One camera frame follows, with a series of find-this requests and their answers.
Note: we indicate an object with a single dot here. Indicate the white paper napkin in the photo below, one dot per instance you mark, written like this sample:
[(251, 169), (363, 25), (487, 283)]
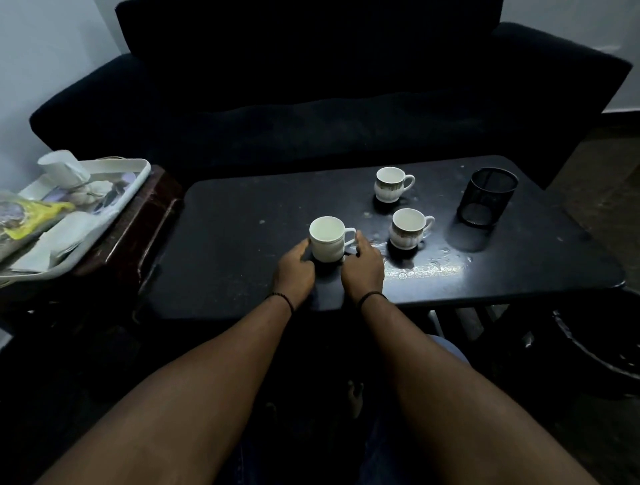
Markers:
[(65, 240)]

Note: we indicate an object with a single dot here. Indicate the white patterned band teacup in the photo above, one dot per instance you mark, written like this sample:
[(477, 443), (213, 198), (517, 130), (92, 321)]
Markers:
[(389, 186), (406, 231)]

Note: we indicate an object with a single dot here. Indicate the person's right hand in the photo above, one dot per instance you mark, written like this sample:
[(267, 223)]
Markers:
[(364, 272)]

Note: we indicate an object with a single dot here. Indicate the white plastic tray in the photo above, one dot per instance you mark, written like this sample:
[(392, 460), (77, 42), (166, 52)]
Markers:
[(127, 185)]

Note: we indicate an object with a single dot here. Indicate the person's right fingers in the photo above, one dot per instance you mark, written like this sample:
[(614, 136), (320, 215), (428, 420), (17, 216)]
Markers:
[(362, 242)]

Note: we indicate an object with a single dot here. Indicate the blue jeans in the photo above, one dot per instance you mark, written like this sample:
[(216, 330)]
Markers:
[(450, 350)]

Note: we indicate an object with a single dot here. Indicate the person's left hand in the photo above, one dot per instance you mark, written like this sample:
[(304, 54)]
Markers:
[(292, 275)]

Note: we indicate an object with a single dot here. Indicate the person's left forearm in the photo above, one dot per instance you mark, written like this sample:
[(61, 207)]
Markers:
[(190, 399)]

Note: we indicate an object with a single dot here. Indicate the dark brown wooden side table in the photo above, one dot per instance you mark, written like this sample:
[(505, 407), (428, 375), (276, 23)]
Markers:
[(135, 235)]

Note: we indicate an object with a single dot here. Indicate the white paper cup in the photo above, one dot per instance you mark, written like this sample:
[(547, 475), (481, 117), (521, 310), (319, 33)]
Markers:
[(62, 167)]

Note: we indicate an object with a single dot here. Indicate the crumpled white tissue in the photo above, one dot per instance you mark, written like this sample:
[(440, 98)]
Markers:
[(97, 190)]

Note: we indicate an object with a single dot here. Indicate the person's left fingers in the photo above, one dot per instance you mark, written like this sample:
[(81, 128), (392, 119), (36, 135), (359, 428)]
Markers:
[(303, 248)]

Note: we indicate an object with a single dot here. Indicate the person's right forearm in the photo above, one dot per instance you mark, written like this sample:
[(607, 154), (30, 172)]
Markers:
[(450, 399)]

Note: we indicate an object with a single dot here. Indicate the black fabric sofa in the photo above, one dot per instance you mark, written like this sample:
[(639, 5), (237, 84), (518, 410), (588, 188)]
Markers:
[(325, 90)]

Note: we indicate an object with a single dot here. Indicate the black mesh pen holder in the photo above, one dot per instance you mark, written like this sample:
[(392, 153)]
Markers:
[(486, 200)]

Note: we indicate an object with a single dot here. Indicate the black thread wristband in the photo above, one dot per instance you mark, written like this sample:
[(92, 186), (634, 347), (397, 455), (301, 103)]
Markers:
[(371, 296), (286, 300)]

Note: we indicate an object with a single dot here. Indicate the plain white ceramic mug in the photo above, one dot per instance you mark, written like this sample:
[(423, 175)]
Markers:
[(327, 242)]

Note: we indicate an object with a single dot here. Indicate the black round bin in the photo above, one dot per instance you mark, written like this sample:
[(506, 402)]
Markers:
[(600, 349)]

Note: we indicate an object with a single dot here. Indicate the yellow plastic packet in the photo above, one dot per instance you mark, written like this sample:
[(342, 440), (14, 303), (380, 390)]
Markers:
[(30, 222)]

